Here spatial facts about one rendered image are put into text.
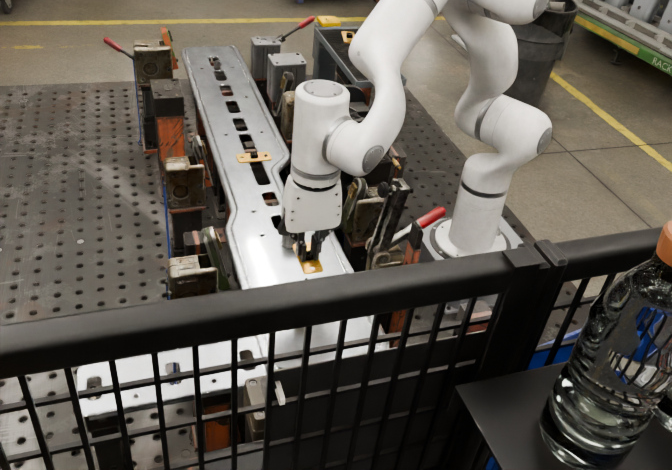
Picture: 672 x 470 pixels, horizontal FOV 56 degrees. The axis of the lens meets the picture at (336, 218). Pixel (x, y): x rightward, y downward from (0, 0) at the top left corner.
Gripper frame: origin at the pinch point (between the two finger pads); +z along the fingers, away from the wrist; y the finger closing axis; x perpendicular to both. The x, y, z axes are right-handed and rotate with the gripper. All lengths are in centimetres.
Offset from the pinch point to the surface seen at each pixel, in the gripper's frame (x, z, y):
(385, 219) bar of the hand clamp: -1.0, -3.6, -15.0
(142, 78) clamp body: -102, 13, 22
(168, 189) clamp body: -38.1, 10.5, 21.4
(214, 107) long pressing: -74, 9, 5
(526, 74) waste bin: -226, 79, -212
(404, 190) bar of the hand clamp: 1.7, -11.9, -16.3
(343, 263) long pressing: -4.1, 9.0, -9.1
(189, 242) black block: -18.3, 10.4, 19.4
